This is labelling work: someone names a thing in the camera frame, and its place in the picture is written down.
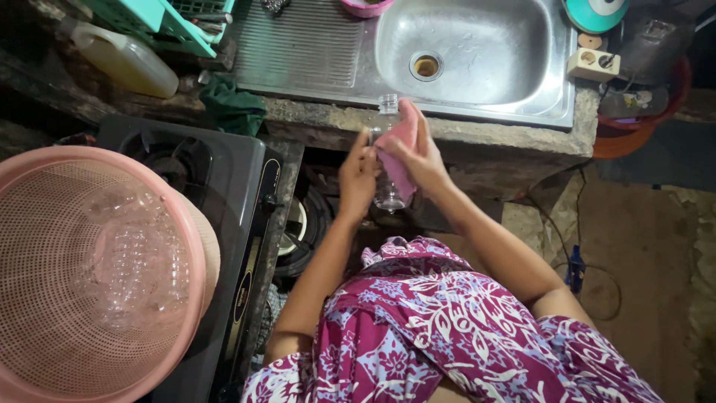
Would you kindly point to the person's right hand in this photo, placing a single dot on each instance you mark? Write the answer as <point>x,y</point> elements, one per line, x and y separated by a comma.
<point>418,159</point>

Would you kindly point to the person's left hand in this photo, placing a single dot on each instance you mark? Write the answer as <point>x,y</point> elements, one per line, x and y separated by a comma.
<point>356,182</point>

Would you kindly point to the pink cleaning cloth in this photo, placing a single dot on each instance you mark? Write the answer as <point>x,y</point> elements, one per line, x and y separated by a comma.
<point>401,151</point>

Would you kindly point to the clear plastic bottle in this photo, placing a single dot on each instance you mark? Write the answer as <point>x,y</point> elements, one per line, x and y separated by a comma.
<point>387,156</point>

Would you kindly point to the white and black bowl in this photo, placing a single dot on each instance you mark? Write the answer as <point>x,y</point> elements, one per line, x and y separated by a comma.
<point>302,229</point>

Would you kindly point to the stainless steel sink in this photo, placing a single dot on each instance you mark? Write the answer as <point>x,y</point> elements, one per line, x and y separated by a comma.
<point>414,53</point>

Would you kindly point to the black gas stove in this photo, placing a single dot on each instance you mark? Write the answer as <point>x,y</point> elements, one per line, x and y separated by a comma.
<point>224,224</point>

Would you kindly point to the green cloth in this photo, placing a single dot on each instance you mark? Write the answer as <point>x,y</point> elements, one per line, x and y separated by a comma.
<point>232,106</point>

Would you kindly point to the pink plastic bowl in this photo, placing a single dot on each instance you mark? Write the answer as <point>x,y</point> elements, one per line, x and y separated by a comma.
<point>366,6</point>

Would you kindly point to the person's floral purple dress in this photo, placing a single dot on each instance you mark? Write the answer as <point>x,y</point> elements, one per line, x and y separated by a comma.
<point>447,336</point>

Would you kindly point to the blue plastic bottle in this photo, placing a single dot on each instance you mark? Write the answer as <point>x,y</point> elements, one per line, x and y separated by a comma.
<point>575,271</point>

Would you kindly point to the cream power socket box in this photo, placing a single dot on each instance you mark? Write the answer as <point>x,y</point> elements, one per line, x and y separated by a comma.
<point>593,64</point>

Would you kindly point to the red plastic basin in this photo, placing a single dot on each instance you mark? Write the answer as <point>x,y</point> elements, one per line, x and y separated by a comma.
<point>643,126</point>

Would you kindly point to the teal round lid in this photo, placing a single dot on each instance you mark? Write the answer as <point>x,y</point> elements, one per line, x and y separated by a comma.
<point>596,12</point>

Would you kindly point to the pile of clear plastic bottles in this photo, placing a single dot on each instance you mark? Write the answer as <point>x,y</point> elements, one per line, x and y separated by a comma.
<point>131,252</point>

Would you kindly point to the teal plastic rack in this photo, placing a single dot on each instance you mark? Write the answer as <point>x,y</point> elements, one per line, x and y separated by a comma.
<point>162,19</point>

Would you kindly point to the yellow liquid plastic jug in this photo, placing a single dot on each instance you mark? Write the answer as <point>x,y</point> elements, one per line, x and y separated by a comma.
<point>126,59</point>

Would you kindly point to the grey metal pot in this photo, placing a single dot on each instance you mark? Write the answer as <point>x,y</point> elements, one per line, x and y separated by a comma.
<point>654,45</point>

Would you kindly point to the pink plastic strainer basket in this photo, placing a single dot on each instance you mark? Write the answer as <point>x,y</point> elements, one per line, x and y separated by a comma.
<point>84,274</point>

